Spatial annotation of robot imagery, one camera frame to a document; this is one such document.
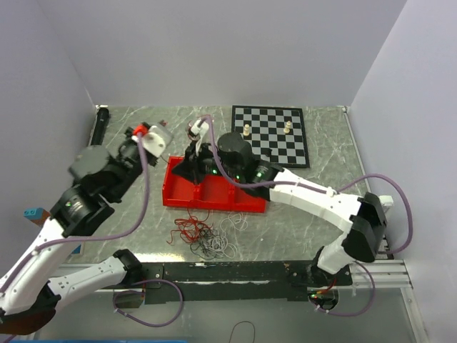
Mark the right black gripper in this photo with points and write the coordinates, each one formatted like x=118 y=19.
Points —
x=191 y=168

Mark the black grey chessboard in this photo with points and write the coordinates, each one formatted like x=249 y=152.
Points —
x=266 y=132

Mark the white grey wedge object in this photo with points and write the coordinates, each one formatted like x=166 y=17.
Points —
x=386 y=201

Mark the cream chess piece left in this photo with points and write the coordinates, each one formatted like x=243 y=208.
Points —
x=246 y=130

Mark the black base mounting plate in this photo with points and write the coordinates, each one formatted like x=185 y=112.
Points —
x=213 y=281

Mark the blue stacked toy blocks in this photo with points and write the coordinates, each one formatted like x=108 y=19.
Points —
x=77 y=250

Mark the cream chess piece right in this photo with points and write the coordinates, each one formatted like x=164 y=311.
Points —
x=287 y=127

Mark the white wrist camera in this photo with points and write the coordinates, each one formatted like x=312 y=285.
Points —
x=197 y=130
x=155 y=138

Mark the cream chess piece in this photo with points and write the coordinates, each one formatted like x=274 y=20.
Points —
x=287 y=127
x=246 y=130

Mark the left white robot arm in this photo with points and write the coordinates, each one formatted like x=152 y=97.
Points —
x=30 y=294

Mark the red three-compartment plastic tray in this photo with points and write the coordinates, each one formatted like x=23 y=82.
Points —
x=214 y=193

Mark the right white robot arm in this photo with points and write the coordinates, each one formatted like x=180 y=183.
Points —
x=362 y=220

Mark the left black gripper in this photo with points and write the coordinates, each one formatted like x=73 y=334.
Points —
x=129 y=135

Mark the aluminium frame rail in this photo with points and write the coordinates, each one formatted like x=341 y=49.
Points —
x=378 y=307

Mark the blue brown toy block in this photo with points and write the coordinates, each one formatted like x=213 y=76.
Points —
x=37 y=215

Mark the black marker orange cap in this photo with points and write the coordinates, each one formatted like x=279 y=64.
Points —
x=101 y=123

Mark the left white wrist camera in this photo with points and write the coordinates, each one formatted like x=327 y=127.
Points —
x=155 y=138

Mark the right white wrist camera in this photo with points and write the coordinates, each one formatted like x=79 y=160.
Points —
x=197 y=130

